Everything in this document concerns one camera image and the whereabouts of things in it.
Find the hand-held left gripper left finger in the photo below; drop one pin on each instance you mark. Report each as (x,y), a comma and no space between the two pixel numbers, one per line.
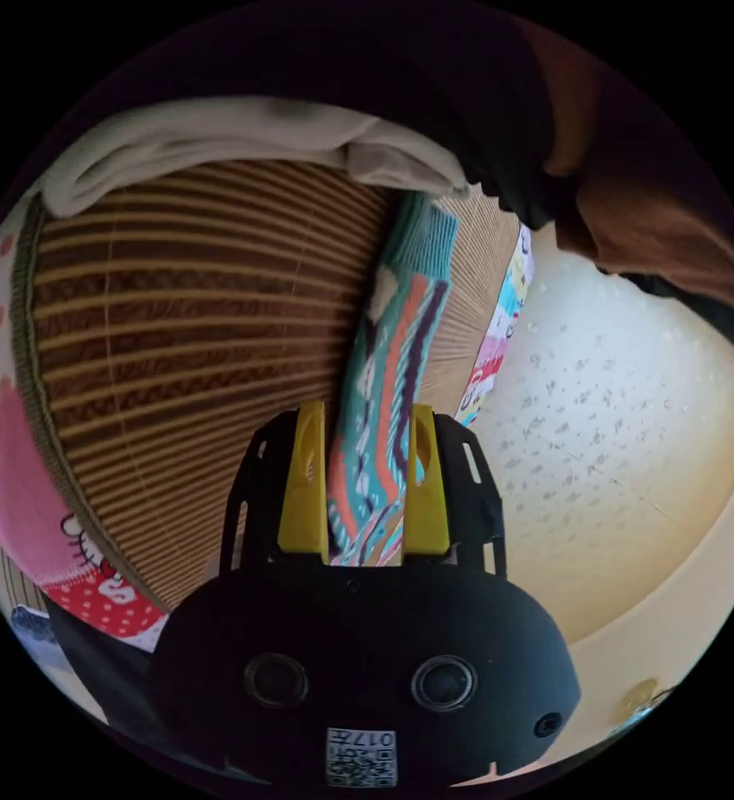
(301,500)

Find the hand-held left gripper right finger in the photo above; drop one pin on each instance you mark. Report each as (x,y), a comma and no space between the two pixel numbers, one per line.
(428,512)

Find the patterned teal and orange sweater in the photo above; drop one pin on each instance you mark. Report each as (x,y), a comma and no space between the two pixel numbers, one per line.
(391,350)

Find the bed with woven mat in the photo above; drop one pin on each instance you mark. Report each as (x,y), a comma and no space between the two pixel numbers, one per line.
(185,344)

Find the pile of clothes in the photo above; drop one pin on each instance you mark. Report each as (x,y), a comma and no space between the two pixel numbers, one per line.
(229,134)

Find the person's body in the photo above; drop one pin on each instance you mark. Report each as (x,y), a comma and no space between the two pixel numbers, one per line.
(641,187)

